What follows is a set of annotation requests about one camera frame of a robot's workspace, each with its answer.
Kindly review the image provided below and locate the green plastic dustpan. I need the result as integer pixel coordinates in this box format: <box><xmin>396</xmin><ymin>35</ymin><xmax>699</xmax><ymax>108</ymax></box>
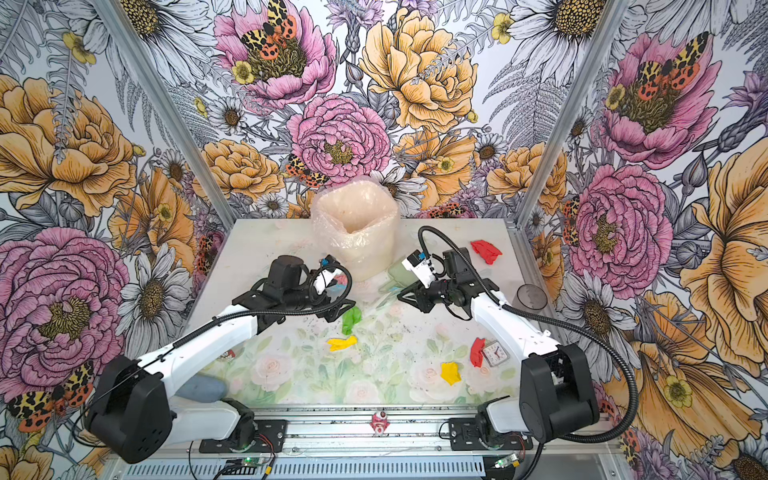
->
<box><xmin>380</xmin><ymin>263</ymin><xmax>418</xmax><ymax>293</ymax></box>

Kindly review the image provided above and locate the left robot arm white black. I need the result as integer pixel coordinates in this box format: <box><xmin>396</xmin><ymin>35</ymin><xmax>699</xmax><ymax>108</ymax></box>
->
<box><xmin>82</xmin><ymin>255</ymin><xmax>354</xmax><ymax>464</ymax></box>

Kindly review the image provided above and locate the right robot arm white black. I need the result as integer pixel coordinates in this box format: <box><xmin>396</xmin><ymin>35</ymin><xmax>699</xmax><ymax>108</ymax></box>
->
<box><xmin>398</xmin><ymin>248</ymin><xmax>600</xmax><ymax>446</ymax></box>

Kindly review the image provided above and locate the red paper scrap back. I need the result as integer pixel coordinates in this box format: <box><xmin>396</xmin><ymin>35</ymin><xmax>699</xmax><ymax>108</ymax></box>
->
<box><xmin>470</xmin><ymin>240</ymin><xmax>502</xmax><ymax>265</ymax></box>

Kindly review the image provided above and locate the red paper scrap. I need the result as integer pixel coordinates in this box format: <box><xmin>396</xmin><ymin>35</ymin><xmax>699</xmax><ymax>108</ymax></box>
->
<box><xmin>470</xmin><ymin>240</ymin><xmax>502</xmax><ymax>265</ymax></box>
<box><xmin>469</xmin><ymin>338</ymin><xmax>486</xmax><ymax>369</ymax></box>

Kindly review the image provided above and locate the blue paper scrap near bin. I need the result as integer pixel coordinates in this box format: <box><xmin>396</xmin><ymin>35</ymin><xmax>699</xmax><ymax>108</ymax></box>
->
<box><xmin>326</xmin><ymin>284</ymin><xmax>346</xmax><ymax>296</ymax></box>

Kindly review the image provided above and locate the red paper scrap front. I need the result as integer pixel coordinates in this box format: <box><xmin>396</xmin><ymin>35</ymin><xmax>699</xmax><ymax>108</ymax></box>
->
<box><xmin>469</xmin><ymin>338</ymin><xmax>486</xmax><ymax>369</ymax></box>

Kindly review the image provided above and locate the green paper scrap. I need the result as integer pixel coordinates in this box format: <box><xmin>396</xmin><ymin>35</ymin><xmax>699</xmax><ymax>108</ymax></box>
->
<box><xmin>341</xmin><ymin>306</ymin><xmax>362</xmax><ymax>336</ymax></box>

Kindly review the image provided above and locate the grey transparent plastic cup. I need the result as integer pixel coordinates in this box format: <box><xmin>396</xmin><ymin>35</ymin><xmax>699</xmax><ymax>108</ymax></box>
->
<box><xmin>513</xmin><ymin>284</ymin><xmax>549</xmax><ymax>313</ymax></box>

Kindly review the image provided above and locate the yellow paper scrap centre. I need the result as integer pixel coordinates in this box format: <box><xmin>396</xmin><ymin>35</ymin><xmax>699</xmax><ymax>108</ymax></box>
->
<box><xmin>327</xmin><ymin>335</ymin><xmax>358</xmax><ymax>352</ymax></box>

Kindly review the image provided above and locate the yellow paper scrap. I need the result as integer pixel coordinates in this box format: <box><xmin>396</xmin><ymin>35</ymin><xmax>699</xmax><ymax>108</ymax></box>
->
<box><xmin>440</xmin><ymin>362</ymin><xmax>462</xmax><ymax>386</ymax></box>
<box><xmin>327</xmin><ymin>335</ymin><xmax>358</xmax><ymax>352</ymax></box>

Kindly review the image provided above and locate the small white alarm clock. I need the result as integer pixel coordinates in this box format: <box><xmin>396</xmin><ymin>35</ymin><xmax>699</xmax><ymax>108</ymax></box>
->
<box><xmin>482</xmin><ymin>341</ymin><xmax>509</xmax><ymax>367</ymax></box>

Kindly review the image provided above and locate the yellow paper scrap front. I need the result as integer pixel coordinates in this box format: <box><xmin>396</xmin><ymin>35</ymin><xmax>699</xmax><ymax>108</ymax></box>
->
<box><xmin>440</xmin><ymin>362</ymin><xmax>462</xmax><ymax>386</ymax></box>

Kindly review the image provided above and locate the cream bin with plastic bag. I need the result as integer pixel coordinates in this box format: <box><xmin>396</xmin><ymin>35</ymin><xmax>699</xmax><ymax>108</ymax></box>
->
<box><xmin>311</xmin><ymin>176</ymin><xmax>401</xmax><ymax>282</ymax></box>

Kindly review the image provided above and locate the grey blue sponge pad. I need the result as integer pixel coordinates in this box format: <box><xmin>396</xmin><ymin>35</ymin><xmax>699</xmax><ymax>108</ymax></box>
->
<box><xmin>175</xmin><ymin>374</ymin><xmax>228</xmax><ymax>404</ymax></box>

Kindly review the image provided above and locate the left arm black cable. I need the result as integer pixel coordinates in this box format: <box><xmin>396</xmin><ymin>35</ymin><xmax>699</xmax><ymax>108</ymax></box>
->
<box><xmin>89</xmin><ymin>254</ymin><xmax>356</xmax><ymax>415</ymax></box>

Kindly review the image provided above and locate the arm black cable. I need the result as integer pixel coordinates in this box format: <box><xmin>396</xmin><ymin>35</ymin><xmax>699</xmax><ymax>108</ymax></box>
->
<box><xmin>89</xmin><ymin>254</ymin><xmax>356</xmax><ymax>415</ymax></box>
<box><xmin>418</xmin><ymin>226</ymin><xmax>640</xmax><ymax>445</ymax></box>

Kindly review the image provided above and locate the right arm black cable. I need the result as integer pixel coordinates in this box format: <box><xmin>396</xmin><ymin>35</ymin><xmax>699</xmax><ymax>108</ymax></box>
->
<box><xmin>418</xmin><ymin>226</ymin><xmax>640</xmax><ymax>445</ymax></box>

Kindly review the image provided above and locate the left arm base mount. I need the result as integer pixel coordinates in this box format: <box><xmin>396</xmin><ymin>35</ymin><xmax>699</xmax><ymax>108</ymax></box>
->
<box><xmin>198</xmin><ymin>419</ymin><xmax>288</xmax><ymax>454</ymax></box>

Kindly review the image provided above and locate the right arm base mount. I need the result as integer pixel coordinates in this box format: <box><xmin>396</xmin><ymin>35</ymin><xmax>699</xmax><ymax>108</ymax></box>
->
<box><xmin>439</xmin><ymin>417</ymin><xmax>533</xmax><ymax>452</ymax></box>

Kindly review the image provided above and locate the small pink figurine on rail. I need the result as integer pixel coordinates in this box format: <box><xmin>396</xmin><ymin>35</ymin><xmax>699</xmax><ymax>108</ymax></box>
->
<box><xmin>370</xmin><ymin>410</ymin><xmax>390</xmax><ymax>436</ymax></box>

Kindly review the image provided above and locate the aluminium front rail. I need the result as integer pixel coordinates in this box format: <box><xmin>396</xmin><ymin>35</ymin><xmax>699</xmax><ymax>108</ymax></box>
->
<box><xmin>101</xmin><ymin>405</ymin><xmax>632</xmax><ymax>479</ymax></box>

